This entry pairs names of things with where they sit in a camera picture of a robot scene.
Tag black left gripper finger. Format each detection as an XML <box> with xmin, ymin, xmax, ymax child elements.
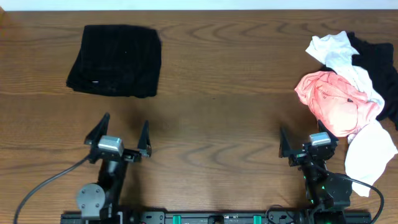
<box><xmin>137</xmin><ymin>120</ymin><xmax>152</xmax><ymax>157</ymax></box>
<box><xmin>84</xmin><ymin>113</ymin><xmax>110</xmax><ymax>145</ymax></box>

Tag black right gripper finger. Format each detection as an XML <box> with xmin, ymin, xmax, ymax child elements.
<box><xmin>279</xmin><ymin>127</ymin><xmax>292</xmax><ymax>158</ymax></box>
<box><xmin>317</xmin><ymin>119</ymin><xmax>338</xmax><ymax>143</ymax></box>

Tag black sparkly cardigan pearl buttons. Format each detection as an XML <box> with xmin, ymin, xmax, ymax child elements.
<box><xmin>66</xmin><ymin>25</ymin><xmax>162</xmax><ymax>98</ymax></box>

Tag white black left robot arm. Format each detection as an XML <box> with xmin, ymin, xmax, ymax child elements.
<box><xmin>76</xmin><ymin>113</ymin><xmax>152</xmax><ymax>223</ymax></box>

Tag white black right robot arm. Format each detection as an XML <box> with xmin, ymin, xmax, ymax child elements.
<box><xmin>279</xmin><ymin>121</ymin><xmax>352</xmax><ymax>210</ymax></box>

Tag pink crumpled shirt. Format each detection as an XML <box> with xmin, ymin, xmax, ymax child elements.
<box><xmin>295</xmin><ymin>71</ymin><xmax>381</xmax><ymax>137</ymax></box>

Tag white crumpled shirt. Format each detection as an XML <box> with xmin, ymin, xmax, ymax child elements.
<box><xmin>295</xmin><ymin>31</ymin><xmax>397</xmax><ymax>197</ymax></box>

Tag black crumpled garment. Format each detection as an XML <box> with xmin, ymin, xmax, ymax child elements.
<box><xmin>306</xmin><ymin>31</ymin><xmax>397</xmax><ymax>124</ymax></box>

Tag black mounting rail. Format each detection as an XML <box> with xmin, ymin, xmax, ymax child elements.
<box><xmin>60</xmin><ymin>209</ymin><xmax>372</xmax><ymax>224</ymax></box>

